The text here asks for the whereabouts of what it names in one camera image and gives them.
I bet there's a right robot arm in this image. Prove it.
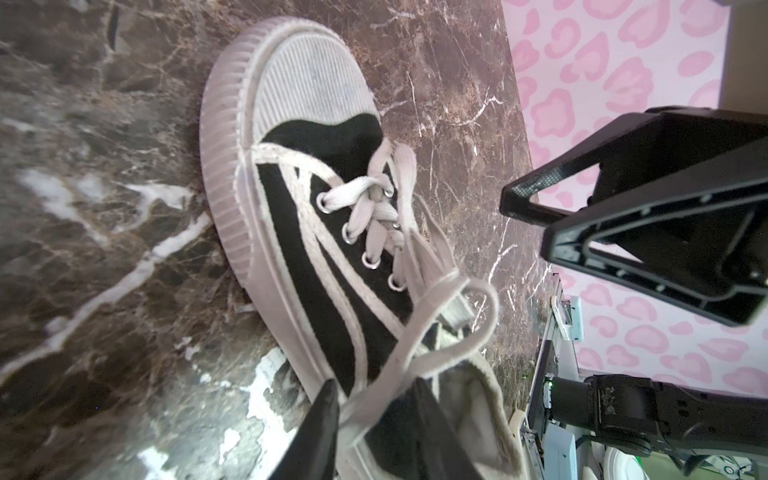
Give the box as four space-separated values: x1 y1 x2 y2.
500 107 767 465

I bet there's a black white sneaker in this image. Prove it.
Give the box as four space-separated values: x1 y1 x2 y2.
199 17 529 479

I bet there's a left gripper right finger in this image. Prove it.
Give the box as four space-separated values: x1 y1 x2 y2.
410 378 481 480

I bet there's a white shoelace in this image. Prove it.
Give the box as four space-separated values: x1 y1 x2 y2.
317 139 500 448

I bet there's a light blue clamp centre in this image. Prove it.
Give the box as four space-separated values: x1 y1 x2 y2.
550 273 584 342

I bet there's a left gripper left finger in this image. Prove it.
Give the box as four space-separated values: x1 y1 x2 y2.
269 379 340 480

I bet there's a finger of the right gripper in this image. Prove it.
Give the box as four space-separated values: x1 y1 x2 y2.
499 106 767 227
543 152 767 327

